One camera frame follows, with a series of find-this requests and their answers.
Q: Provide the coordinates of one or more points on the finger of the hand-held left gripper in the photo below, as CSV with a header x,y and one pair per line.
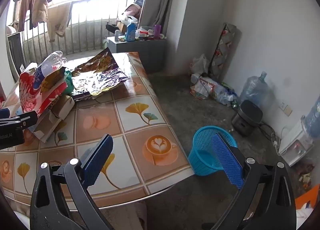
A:
x,y
25,120

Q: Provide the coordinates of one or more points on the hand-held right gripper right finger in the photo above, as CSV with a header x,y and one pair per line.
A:
x,y
228,160

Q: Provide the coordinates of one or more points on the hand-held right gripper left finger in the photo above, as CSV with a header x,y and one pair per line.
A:
x,y
98,160

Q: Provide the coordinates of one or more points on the brown cardboard carton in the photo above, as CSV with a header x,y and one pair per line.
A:
x,y
47,130

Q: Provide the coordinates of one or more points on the red white printed bag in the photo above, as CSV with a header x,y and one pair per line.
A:
x,y
30,95

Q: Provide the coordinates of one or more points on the blue plastic mesh basket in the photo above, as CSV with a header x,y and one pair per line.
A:
x,y
200,160

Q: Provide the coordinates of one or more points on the brown paper package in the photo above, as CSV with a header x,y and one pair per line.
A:
x,y
63,105

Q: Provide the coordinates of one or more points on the yellow snack wrapper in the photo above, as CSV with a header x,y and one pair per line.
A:
x,y
53,77

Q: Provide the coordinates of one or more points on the clear bottle with blue label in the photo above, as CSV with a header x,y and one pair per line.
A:
x,y
47,67

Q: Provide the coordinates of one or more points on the green plastic bag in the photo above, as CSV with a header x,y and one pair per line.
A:
x,y
68,80

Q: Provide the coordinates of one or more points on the large silver foil snack bag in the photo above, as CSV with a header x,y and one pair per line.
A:
x,y
100,80

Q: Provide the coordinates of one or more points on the black rice cooker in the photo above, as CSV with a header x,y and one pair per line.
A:
x,y
246,117

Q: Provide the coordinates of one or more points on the patterned tile print tablecloth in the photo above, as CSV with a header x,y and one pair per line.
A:
x,y
135,130

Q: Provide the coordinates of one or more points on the white water dispenser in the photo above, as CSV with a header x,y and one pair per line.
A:
x,y
295,142

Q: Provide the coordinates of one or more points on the black panel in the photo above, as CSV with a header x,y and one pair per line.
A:
x,y
15,50

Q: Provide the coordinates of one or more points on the large clear water jug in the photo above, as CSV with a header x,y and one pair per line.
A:
x,y
255,90

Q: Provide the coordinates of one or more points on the pile of plastic packaging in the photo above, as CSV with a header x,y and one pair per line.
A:
x,y
210,87

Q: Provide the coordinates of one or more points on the orange white sheet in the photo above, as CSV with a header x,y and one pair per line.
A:
x,y
306,196

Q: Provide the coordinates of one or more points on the blue water jug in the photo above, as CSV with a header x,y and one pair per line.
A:
x,y
313,120

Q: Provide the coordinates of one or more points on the metal balcony railing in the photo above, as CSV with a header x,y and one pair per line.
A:
x,y
82,32

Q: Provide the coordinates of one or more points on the beige hanging garment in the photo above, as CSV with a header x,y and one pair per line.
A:
x,y
58,20

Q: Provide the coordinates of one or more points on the folded patterned mat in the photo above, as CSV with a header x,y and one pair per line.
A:
x,y
225,45

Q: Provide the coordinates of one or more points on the pink brown hanging garment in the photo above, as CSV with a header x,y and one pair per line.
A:
x,y
26,3

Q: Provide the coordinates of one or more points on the grey cabinet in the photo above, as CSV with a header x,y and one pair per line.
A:
x,y
150,52

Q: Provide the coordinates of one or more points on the small white bottle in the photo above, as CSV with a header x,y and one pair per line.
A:
x,y
117,35

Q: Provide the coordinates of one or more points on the black tray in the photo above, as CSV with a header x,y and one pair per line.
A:
x,y
112,27

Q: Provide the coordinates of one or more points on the blue detergent bottle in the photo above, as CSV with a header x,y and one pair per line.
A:
x,y
131,34

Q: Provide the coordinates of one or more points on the cardboard box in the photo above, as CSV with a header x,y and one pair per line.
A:
x,y
122,27

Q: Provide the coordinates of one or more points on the purple cup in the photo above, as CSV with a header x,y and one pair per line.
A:
x,y
157,32

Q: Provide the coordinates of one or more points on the pink cloth pile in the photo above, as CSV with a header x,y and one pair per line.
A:
x,y
132,9

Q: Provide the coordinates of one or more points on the wall socket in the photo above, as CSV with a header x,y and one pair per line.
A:
x,y
285,109

